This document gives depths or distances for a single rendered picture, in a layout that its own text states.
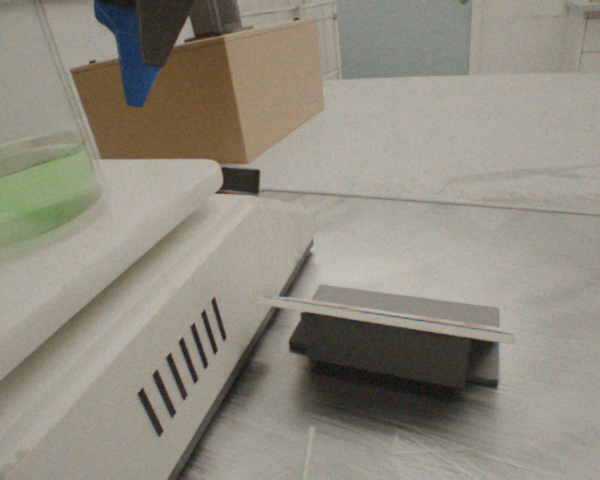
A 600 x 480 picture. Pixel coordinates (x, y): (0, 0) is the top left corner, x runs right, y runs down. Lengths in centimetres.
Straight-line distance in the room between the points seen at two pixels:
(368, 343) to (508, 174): 23
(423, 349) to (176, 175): 11
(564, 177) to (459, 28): 268
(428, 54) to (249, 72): 267
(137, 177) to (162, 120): 31
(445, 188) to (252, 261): 20
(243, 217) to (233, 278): 2
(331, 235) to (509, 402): 15
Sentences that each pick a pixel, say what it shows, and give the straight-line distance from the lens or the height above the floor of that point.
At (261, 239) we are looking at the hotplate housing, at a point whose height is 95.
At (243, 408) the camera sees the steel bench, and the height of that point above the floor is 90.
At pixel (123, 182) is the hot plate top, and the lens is 17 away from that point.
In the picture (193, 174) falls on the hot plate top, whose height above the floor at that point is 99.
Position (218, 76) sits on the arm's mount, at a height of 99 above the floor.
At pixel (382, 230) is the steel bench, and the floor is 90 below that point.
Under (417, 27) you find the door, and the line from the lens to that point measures 306.
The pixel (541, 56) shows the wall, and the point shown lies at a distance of 305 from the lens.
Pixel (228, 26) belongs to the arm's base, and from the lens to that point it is 52.
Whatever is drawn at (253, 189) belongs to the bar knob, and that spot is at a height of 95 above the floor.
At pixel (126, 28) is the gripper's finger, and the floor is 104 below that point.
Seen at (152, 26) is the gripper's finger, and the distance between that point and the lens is 23.
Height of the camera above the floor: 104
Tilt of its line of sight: 30 degrees down
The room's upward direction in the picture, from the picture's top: 8 degrees counter-clockwise
